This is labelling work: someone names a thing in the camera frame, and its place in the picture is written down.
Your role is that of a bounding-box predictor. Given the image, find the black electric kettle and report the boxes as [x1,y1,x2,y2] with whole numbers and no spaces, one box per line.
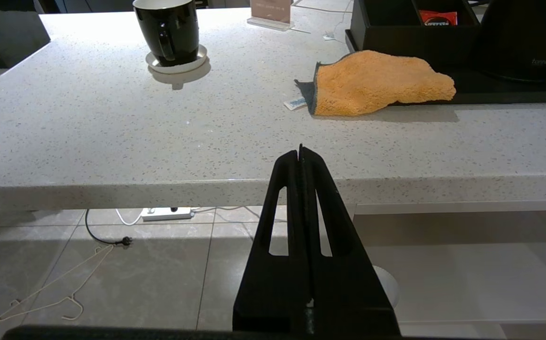
[471,0,546,85]

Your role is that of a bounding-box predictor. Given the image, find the white cable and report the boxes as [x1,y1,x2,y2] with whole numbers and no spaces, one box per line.
[115,208,144,226]

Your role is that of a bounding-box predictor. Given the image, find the white round table foot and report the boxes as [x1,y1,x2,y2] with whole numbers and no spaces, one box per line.
[373,265,400,309]

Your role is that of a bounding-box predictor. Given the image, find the acrylic sign holder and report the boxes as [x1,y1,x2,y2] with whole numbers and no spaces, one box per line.
[247,0,295,32]

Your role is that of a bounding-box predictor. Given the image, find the white power strip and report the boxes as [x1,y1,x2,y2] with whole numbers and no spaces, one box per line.
[140,207,195,221]

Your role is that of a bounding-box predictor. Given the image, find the wire clothes hanger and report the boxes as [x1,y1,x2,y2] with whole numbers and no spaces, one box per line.
[0,244,114,322]

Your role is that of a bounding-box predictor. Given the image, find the black compartment box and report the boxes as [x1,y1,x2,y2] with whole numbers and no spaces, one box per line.
[350,0,481,65]

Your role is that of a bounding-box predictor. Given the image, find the black tray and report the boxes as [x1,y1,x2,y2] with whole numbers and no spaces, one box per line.
[345,30,546,106]

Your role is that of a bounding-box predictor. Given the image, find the red tea bag packet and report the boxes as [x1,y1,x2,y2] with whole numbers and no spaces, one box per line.
[418,10,458,26]

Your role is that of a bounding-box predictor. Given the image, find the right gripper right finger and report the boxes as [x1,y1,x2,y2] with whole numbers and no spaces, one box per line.
[301,144,401,337]

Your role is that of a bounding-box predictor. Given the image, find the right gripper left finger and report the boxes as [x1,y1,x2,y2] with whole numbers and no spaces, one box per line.
[233,150,312,332]

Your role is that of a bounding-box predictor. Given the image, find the orange microfibre cloth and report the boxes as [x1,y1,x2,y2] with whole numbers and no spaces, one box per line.
[294,50,457,117]

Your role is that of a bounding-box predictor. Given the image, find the black power cable with plug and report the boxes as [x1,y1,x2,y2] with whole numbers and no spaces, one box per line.
[84,209,133,247]

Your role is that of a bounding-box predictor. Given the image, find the black ceramic mug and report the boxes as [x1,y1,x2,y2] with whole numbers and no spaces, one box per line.
[133,0,200,67]

